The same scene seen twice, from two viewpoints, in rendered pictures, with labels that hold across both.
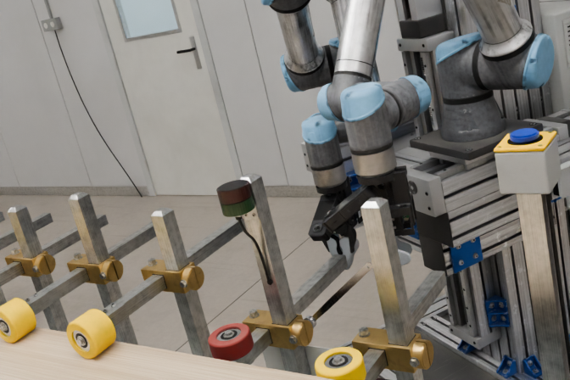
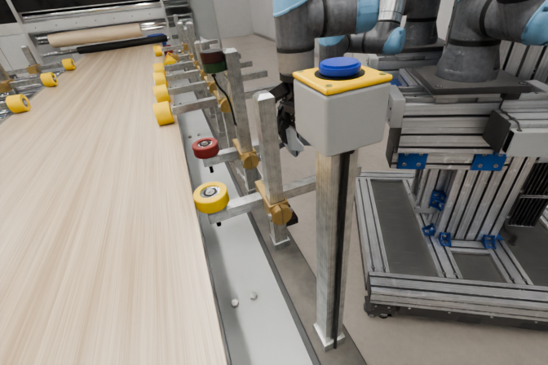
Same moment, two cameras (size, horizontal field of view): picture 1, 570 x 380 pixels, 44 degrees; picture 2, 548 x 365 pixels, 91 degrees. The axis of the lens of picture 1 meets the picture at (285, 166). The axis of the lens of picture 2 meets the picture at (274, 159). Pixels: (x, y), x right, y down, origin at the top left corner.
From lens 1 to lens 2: 85 cm
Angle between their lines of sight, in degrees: 36
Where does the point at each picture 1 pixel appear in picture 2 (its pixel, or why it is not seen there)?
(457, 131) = (444, 69)
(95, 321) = (161, 107)
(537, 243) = (323, 200)
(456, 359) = (408, 208)
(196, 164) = not seen: hidden behind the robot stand
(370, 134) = (283, 33)
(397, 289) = (268, 167)
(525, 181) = (309, 129)
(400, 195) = not seen: hidden behind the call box
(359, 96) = not seen: outside the picture
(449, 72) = (461, 11)
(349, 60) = not seen: outside the picture
